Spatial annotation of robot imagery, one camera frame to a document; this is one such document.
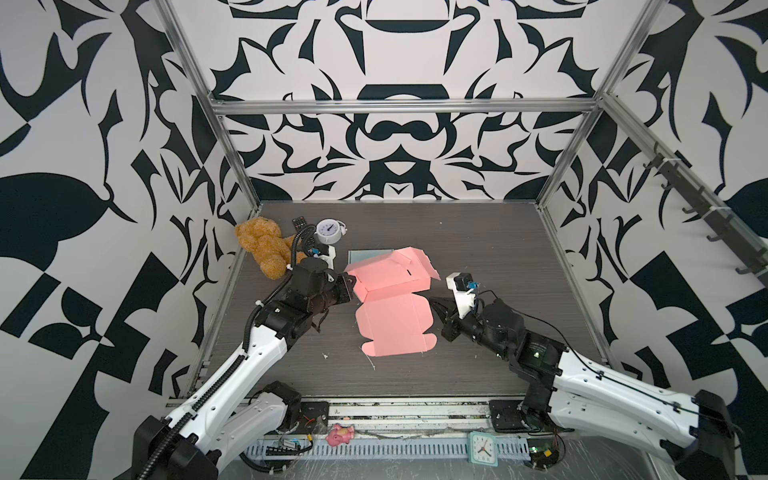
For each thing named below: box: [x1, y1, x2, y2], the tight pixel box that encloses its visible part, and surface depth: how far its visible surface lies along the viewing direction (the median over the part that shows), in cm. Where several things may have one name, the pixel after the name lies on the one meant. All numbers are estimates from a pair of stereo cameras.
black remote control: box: [292, 216, 314, 238], surface depth 114 cm
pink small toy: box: [326, 423, 355, 447], surface depth 71 cm
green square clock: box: [468, 431, 499, 467], surface depth 70 cm
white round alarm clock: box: [314, 219, 348, 244], surface depth 110 cm
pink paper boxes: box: [345, 246, 441, 357], surface depth 75 cm
